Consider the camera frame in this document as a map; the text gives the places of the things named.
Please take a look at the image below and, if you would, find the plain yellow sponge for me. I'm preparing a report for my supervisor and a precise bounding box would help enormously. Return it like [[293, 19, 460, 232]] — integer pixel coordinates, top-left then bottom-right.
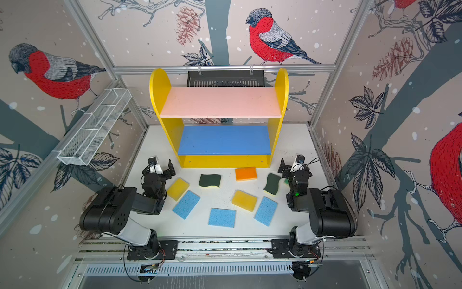
[[167, 178, 190, 201]]

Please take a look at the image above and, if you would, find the dark green wavy sponge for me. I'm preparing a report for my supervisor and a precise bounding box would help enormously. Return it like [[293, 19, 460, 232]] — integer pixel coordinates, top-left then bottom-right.
[[199, 174, 221, 187], [263, 173, 282, 196]]

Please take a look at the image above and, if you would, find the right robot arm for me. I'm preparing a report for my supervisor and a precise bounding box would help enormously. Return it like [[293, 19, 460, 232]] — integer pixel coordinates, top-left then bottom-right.
[[278, 155, 357, 256]]

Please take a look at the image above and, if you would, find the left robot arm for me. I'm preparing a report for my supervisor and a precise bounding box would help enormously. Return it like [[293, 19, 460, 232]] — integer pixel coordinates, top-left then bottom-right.
[[79, 156, 176, 250]]

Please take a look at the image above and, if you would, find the yellow shelf unit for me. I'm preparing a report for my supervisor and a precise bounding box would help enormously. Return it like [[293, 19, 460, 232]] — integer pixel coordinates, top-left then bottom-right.
[[149, 69, 289, 168]]

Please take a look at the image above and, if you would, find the left blue sponge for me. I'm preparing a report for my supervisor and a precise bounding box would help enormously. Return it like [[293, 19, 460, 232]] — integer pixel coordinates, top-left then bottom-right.
[[172, 191, 200, 220]]

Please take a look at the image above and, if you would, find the blue sponge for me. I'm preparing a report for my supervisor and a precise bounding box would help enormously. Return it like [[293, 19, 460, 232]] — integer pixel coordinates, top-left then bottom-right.
[[254, 197, 278, 226], [172, 191, 200, 220], [208, 208, 237, 228]]

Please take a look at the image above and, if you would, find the right blue sponge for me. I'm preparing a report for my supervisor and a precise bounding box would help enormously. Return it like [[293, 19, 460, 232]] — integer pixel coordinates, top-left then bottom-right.
[[254, 197, 278, 226]]

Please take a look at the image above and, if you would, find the orange sponge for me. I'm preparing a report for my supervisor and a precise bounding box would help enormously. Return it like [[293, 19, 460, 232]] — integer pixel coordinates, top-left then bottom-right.
[[235, 167, 257, 181]]

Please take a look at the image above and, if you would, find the yellow orange-tinted sponge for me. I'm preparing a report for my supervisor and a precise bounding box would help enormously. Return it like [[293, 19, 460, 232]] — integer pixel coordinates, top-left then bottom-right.
[[232, 190, 257, 212]]

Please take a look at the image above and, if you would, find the middle blue sponge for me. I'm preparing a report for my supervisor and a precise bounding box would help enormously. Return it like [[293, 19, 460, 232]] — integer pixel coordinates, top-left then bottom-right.
[[208, 208, 237, 228]]

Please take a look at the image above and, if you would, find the black perforated metal tray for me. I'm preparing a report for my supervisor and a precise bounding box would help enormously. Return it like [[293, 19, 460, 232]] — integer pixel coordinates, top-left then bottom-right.
[[186, 71, 265, 87]]

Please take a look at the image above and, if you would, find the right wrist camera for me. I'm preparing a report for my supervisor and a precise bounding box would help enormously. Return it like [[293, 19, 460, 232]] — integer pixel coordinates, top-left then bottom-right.
[[291, 154, 306, 172]]

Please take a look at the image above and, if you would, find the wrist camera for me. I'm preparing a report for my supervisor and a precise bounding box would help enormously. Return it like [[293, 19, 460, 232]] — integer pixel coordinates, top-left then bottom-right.
[[291, 154, 306, 172], [148, 156, 163, 174]]

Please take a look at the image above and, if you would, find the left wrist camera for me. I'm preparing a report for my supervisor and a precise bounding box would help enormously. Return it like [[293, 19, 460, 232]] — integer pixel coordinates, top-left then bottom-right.
[[148, 156, 163, 174]]

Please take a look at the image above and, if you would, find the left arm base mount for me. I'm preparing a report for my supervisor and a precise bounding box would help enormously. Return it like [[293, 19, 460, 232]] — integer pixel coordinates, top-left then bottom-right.
[[126, 240, 179, 261]]

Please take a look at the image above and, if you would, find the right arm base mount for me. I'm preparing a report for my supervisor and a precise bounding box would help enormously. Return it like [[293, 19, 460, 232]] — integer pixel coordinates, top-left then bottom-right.
[[267, 238, 321, 259]]

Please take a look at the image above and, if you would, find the white wire mesh basket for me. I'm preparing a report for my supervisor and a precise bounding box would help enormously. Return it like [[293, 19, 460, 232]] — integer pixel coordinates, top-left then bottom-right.
[[57, 88, 132, 166]]

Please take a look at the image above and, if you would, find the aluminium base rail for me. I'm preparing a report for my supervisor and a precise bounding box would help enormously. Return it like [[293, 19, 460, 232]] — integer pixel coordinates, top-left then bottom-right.
[[73, 236, 376, 263]]

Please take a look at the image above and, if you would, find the horizontal aluminium frame bar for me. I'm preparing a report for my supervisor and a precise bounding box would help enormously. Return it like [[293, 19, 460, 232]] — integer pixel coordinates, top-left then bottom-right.
[[113, 64, 337, 76]]

